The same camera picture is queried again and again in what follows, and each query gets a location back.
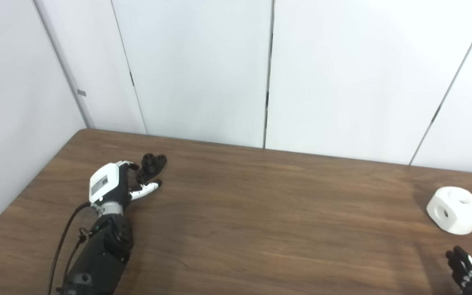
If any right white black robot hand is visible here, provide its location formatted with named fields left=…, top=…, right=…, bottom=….
left=445, top=246, right=472, bottom=295

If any black flanged holder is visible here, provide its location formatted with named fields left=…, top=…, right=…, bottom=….
left=135, top=153, right=168, bottom=184

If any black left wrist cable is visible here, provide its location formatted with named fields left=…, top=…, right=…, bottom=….
left=48, top=202, right=93, bottom=295

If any round white plastic piece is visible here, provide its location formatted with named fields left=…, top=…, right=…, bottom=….
left=426, top=186, right=472, bottom=235

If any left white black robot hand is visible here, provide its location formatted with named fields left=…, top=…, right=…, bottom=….
left=89, top=161, right=163, bottom=208

